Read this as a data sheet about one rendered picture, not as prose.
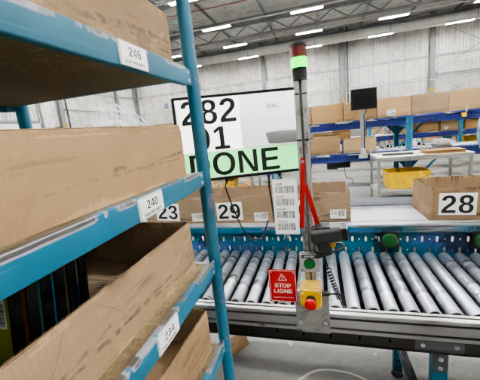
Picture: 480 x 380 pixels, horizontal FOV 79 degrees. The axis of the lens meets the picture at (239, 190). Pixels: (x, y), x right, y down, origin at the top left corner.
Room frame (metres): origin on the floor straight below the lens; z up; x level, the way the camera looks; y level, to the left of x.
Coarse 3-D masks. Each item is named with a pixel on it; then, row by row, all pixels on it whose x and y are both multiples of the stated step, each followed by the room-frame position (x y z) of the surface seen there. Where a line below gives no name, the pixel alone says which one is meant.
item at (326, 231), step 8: (320, 224) 0.93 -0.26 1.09; (328, 224) 0.91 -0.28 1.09; (336, 224) 0.90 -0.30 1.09; (344, 224) 0.90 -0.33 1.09; (312, 232) 0.89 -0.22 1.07; (320, 232) 0.88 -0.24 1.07; (328, 232) 0.88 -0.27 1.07; (336, 232) 0.87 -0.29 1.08; (344, 232) 0.86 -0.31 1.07; (312, 240) 0.89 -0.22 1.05; (320, 240) 0.88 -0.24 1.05; (328, 240) 0.88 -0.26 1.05; (336, 240) 0.87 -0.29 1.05; (344, 240) 0.86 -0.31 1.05; (320, 248) 0.90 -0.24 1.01; (328, 248) 0.89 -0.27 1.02; (320, 256) 0.89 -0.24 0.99
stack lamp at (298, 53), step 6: (294, 48) 0.95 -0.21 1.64; (300, 48) 0.95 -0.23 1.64; (306, 48) 0.96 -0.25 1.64; (294, 54) 0.95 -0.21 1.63; (300, 54) 0.95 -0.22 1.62; (306, 54) 0.96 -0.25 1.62; (294, 60) 0.96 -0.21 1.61; (300, 60) 0.95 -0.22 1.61; (306, 60) 0.96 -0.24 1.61; (294, 66) 0.96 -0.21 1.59; (306, 66) 0.96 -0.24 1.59
